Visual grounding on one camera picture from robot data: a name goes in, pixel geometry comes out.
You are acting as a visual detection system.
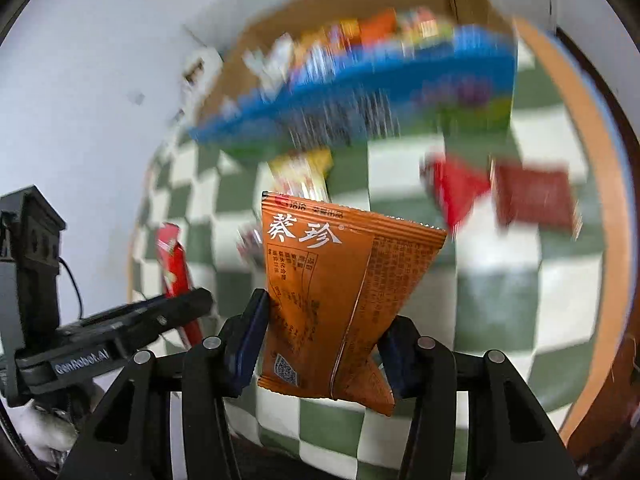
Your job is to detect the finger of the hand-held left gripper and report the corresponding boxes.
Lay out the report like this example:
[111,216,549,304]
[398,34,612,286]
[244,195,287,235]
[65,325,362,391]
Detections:
[57,287,216,346]

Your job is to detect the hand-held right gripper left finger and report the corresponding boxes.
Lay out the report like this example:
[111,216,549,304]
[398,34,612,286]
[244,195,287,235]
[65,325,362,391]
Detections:
[60,287,273,480]

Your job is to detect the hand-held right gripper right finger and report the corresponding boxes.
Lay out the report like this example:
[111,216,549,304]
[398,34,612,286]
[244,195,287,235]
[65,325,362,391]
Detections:
[377,316,581,480]

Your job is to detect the orange snack packet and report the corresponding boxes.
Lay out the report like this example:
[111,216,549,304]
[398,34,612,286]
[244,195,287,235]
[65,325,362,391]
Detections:
[357,7,401,46]
[257,190,448,417]

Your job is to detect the white red snack packet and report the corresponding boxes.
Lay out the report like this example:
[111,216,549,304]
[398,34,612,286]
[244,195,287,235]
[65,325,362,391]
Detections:
[247,35,296,101]

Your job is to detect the large yellow noodle packet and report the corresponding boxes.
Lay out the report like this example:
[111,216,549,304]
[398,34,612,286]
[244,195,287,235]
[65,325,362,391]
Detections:
[292,20,361,81]

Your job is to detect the cardboard box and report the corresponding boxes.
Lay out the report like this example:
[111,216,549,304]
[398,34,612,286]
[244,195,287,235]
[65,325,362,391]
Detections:
[187,0,518,161]

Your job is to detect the colourful candy bag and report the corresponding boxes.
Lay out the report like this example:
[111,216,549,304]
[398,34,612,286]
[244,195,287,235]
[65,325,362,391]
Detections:
[400,7,453,41]

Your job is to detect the long red snack packet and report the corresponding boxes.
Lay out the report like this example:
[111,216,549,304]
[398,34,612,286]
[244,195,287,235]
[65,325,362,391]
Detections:
[155,222,203,348]

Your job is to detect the small white red packet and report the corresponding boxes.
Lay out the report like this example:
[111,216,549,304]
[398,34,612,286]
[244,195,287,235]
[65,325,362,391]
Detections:
[237,222,263,266]

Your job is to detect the green white checkered mat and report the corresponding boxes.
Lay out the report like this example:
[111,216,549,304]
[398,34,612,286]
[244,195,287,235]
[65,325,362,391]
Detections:
[127,17,633,480]

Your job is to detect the white fuzzy cloth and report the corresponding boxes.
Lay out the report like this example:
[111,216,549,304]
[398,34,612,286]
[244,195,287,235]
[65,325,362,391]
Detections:
[10,390,101,461]

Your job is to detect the small red snack packet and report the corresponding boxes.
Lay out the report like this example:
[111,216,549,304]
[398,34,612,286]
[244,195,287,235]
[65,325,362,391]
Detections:
[425,155,491,233]

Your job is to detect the yellow panda snack packet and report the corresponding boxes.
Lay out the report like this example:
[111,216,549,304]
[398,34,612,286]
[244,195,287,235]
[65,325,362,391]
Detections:
[267,149,333,201]

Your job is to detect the brown snack packet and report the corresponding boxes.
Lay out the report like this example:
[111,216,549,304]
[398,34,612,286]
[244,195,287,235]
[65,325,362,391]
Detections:
[492,162,581,233]

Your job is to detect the bear print pillow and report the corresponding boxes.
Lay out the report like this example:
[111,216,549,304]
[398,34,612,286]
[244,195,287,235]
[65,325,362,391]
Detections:
[177,47,223,121]

